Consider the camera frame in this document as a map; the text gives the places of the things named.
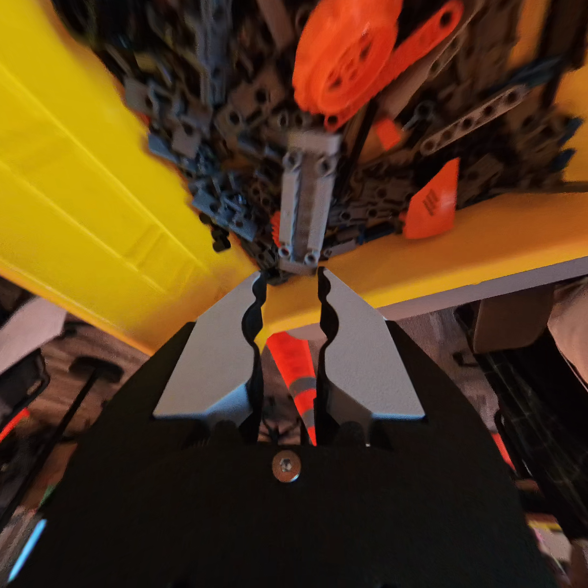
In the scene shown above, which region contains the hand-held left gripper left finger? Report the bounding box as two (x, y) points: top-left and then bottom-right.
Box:
(154, 270), (268, 437)

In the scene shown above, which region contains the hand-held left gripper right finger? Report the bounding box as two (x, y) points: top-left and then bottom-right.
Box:
(315, 268), (426, 440)

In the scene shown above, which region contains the light grey frame piece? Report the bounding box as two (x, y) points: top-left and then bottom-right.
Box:
(278, 129), (341, 273)

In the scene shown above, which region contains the yellow plastic bin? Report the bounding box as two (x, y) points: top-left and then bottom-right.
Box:
(0, 0), (588, 355)

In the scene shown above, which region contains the pile of building pieces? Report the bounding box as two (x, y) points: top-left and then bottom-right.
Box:
(55, 0), (588, 273)

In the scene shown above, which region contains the grey desk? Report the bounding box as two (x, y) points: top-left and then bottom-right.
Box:
(285, 256), (588, 342)

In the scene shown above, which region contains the orange white traffic cone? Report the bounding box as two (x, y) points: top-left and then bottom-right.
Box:
(267, 331), (319, 447)

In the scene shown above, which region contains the long dark beam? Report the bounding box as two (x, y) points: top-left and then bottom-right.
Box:
(418, 85), (530, 158)

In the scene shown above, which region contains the orange gear wheel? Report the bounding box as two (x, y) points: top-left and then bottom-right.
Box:
(292, 0), (404, 116)

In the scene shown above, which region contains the long orange beam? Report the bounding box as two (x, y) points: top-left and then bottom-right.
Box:
(326, 0), (466, 130)

